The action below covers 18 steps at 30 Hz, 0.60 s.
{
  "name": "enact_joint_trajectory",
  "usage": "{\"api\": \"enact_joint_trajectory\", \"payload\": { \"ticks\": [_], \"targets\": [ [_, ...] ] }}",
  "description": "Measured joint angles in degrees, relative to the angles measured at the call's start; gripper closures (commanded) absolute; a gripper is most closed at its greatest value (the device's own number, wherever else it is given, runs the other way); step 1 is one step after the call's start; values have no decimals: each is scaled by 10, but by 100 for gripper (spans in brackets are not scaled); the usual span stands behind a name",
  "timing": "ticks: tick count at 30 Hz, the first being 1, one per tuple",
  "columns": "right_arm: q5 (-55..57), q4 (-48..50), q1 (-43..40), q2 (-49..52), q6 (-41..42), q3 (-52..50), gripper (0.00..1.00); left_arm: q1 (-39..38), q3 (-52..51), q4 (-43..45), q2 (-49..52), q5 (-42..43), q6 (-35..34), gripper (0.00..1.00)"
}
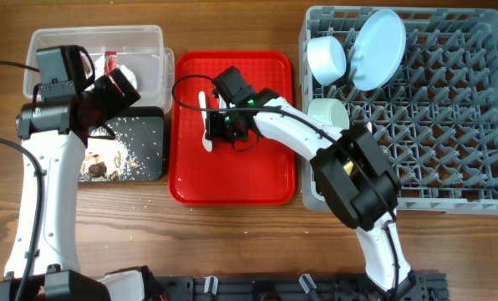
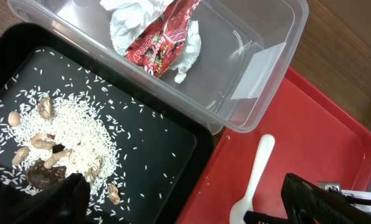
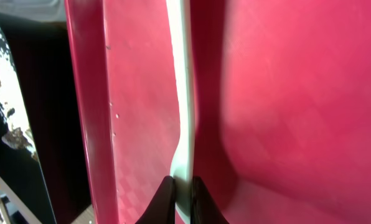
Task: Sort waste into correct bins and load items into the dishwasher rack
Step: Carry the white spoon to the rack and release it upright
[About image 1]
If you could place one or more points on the cream plastic spoon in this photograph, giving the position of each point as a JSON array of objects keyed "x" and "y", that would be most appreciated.
[{"x": 207, "y": 144}]

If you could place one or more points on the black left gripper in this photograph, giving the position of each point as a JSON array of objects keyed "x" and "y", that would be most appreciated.
[{"x": 118, "y": 103}]

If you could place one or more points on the red strawberry snack wrapper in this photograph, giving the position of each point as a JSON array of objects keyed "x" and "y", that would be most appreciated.
[{"x": 110, "y": 61}]

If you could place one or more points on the white napkin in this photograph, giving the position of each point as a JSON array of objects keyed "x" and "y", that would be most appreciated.
[{"x": 99, "y": 71}]

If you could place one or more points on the blue bowl with rice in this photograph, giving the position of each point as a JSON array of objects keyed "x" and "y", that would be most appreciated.
[{"x": 326, "y": 59}]

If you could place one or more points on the grey dishwasher rack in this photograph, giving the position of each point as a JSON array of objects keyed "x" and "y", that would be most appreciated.
[{"x": 436, "y": 119}]

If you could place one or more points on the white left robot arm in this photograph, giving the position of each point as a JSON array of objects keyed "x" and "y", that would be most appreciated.
[{"x": 54, "y": 135}]

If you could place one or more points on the yellow plastic cup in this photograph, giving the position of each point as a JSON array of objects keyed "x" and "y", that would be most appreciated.
[{"x": 348, "y": 167}]

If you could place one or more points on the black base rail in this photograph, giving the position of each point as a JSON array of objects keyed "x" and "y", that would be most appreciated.
[{"x": 417, "y": 286}]

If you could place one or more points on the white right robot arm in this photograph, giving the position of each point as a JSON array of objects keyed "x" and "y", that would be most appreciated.
[{"x": 356, "y": 179}]

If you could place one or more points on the clear plastic waste bin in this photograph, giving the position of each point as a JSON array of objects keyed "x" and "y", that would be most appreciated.
[{"x": 139, "y": 47}]

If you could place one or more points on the rice and food scraps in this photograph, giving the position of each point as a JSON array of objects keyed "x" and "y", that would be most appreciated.
[{"x": 107, "y": 156}]

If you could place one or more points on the black food waste tray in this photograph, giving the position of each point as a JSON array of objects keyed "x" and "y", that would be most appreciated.
[{"x": 144, "y": 142}]

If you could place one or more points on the mint green bowl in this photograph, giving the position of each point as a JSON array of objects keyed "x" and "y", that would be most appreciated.
[{"x": 329, "y": 111}]

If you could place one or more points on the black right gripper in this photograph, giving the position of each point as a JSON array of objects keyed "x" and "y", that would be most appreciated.
[{"x": 215, "y": 131}]

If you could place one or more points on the red serving tray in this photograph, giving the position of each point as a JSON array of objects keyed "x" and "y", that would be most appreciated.
[{"x": 254, "y": 172}]

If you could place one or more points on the light blue plate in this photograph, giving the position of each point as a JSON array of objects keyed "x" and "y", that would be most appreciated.
[{"x": 378, "y": 50}]

